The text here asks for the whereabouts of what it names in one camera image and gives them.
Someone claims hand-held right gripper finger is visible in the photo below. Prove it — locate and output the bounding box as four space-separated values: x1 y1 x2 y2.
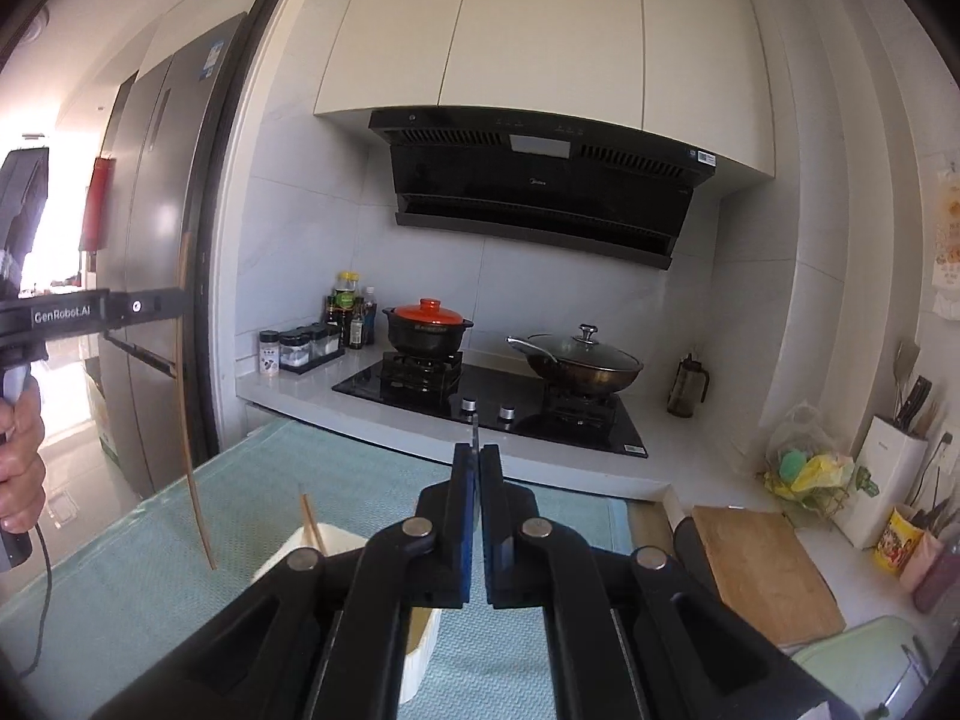
480 444 856 720
90 442 481 720

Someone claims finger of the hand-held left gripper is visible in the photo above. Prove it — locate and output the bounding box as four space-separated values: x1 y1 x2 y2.
105 287 186 332

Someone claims single brown chopstick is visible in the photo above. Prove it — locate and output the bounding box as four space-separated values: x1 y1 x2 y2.
175 232 218 571
298 493 327 552

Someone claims cream plastic utensil holder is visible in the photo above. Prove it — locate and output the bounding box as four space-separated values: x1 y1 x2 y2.
251 521 445 706

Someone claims person's left hand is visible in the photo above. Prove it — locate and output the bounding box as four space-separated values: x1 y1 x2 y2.
0 377 48 535

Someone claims grey refrigerator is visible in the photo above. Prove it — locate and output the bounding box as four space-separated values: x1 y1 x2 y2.
94 11 248 500

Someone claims red hanging cloth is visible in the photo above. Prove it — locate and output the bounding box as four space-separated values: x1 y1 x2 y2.
79 156 117 252

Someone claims cardboard box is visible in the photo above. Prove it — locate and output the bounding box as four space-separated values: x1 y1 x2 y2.
88 371 122 475

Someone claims black gas cooktop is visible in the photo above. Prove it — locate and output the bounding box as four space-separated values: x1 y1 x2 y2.
331 351 650 460

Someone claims spice jar rack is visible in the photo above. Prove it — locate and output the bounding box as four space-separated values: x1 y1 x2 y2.
279 322 347 374

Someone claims yellow-capped sauce bottle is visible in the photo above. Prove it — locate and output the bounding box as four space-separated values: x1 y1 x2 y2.
334 271 361 346

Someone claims wok with glass lid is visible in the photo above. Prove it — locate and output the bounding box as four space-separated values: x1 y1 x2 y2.
506 324 646 398

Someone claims black clay pot red lid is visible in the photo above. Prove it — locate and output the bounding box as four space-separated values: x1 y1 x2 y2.
382 298 475 359

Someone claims dark glass jug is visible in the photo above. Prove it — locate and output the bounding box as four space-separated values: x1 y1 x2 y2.
667 352 710 419

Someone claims light blue towel mat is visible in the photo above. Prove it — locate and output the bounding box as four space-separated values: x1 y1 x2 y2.
0 418 631 720

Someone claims wooden cutting board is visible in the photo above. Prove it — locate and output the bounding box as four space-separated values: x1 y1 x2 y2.
690 505 847 650

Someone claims black range hood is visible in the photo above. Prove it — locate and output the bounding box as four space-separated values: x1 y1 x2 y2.
367 109 717 271

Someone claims light green chopping board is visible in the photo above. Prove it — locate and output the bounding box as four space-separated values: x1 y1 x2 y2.
791 615 946 720

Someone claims white knife block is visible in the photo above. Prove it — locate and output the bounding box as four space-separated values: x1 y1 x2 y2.
851 412 931 550

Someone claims yellow cup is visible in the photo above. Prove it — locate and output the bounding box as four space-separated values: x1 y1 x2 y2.
872 506 927 577

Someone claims pink cup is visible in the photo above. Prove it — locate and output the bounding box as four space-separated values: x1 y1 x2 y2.
898 532 942 593

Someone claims purple cup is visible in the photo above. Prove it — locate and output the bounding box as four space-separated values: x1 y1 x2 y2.
911 544 960 614

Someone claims grey spatula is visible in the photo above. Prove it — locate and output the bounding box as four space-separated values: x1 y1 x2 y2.
894 341 922 398

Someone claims black cable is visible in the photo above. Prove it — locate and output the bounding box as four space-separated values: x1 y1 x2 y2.
15 531 52 680

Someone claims black-handled knife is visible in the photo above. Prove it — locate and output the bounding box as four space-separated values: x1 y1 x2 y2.
900 375 935 428

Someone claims white wall cabinet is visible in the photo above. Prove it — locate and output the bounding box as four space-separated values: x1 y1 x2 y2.
313 0 777 181

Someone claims hanging wall calendar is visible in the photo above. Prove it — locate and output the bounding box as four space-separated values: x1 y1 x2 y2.
930 169 960 316

